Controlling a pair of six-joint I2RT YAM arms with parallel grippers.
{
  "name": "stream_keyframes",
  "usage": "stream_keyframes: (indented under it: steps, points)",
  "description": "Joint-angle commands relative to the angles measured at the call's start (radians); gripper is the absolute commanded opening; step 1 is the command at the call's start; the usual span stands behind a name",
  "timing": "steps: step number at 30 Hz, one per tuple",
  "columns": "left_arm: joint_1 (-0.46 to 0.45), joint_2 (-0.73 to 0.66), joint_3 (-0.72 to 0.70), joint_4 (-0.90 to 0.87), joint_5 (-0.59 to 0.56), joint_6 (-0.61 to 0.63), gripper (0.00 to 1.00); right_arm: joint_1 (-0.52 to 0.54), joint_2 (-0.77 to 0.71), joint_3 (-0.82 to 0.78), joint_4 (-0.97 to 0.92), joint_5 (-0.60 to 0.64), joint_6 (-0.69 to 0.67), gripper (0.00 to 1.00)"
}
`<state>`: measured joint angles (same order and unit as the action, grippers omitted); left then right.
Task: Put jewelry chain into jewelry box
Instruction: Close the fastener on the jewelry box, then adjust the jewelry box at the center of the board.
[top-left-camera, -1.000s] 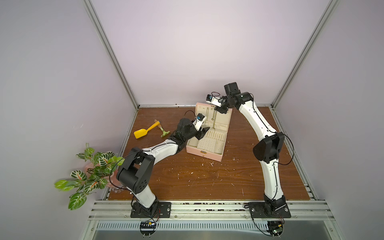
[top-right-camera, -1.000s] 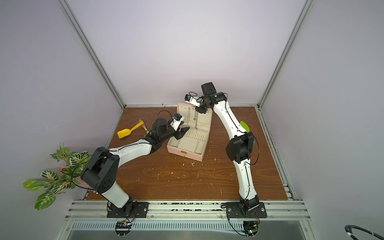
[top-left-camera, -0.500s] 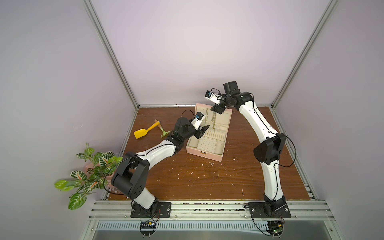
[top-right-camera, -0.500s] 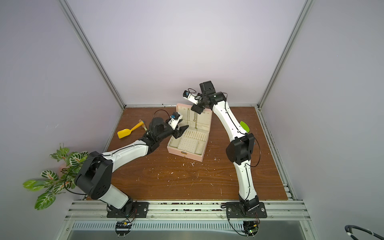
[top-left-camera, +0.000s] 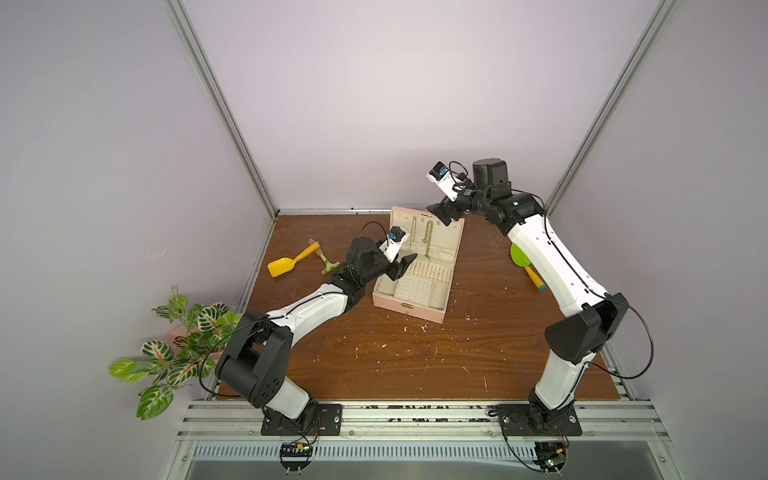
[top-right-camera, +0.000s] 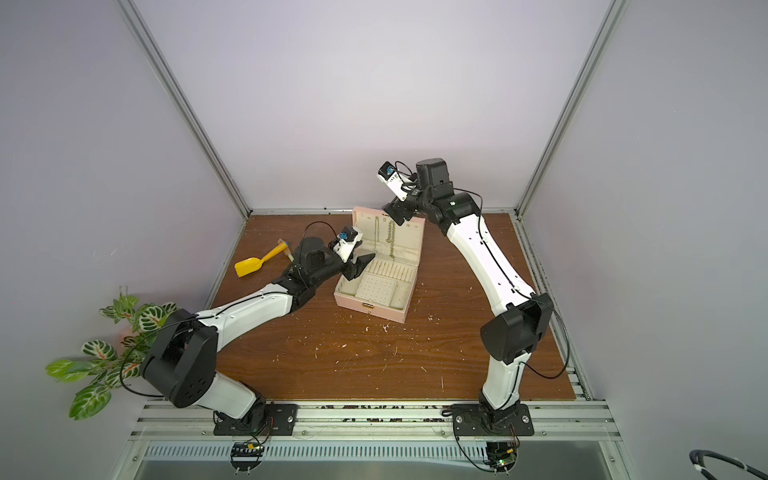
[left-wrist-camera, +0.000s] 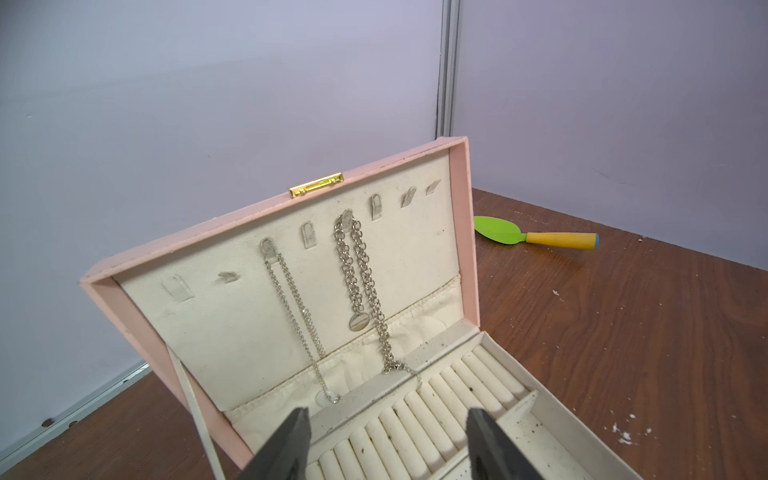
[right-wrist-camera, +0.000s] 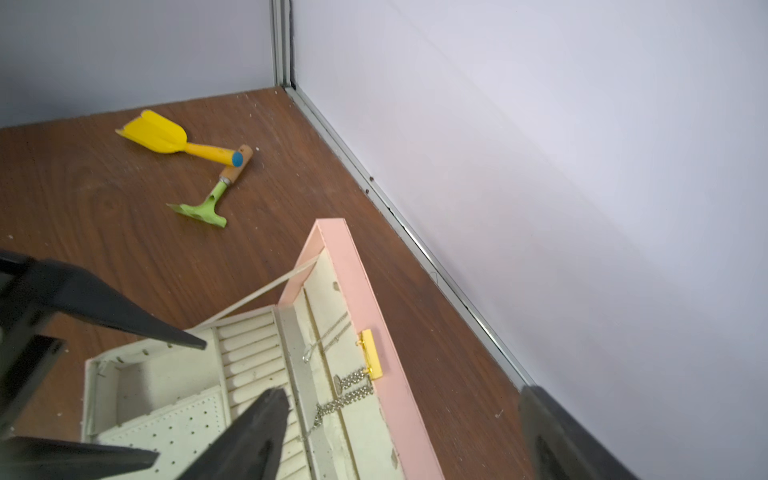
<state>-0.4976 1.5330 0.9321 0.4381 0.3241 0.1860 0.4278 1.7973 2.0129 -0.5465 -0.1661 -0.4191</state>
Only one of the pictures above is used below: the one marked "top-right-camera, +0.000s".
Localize pink jewelry box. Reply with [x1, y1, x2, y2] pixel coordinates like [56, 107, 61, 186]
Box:
[334, 207, 426, 324]

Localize potted variegated plant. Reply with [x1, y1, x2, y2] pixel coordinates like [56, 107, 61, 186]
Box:
[45, 288, 179, 421]

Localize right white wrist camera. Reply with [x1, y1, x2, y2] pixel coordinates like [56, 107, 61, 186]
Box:
[377, 161, 413, 201]

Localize aluminium rail frame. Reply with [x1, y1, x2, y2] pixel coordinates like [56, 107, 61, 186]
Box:
[111, 400, 638, 479]

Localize small circuit board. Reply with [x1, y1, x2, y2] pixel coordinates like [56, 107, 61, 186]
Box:
[484, 442, 519, 474]
[229, 441, 265, 475]

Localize left small circuit board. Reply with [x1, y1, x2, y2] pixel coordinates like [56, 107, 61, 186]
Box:
[229, 441, 265, 475]

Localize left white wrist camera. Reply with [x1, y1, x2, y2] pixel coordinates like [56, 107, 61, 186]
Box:
[331, 226, 363, 263]

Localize yellow toy shovel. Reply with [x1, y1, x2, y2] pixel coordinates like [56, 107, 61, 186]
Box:
[234, 240, 288, 278]

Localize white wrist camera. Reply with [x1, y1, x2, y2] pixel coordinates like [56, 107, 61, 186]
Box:
[377, 161, 413, 201]
[331, 226, 363, 263]

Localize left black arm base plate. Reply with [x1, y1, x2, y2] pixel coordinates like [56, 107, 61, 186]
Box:
[213, 403, 298, 436]

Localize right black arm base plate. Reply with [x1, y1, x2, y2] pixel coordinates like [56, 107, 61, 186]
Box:
[447, 402, 535, 437]

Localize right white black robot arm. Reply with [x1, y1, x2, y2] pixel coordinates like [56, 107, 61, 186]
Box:
[377, 158, 572, 424]

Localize right small circuit board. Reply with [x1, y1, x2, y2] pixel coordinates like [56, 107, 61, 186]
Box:
[484, 442, 519, 474]

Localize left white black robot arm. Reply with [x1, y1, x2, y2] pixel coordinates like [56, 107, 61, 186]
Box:
[140, 227, 375, 433]

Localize black cable bottom right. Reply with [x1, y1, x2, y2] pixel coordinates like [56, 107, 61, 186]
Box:
[688, 449, 768, 480]

